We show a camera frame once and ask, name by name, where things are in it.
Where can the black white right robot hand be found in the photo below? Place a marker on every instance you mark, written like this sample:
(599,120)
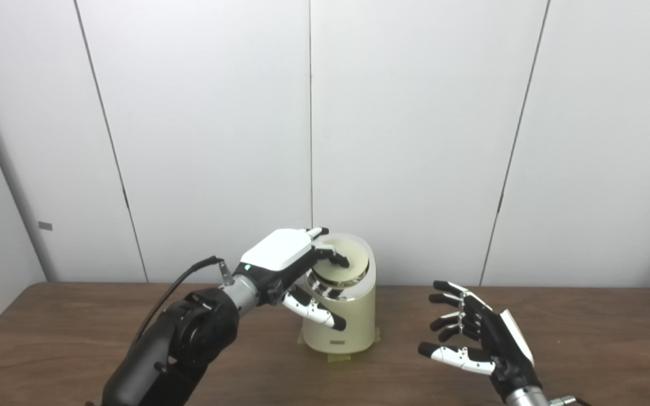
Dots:
(500,344)

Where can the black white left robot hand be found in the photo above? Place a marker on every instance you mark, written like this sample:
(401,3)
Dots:
(280,251)

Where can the cream-colored lidded bin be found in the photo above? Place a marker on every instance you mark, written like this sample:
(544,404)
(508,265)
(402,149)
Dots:
(359,316)

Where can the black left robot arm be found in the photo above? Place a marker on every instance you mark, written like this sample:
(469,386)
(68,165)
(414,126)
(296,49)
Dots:
(184,344)

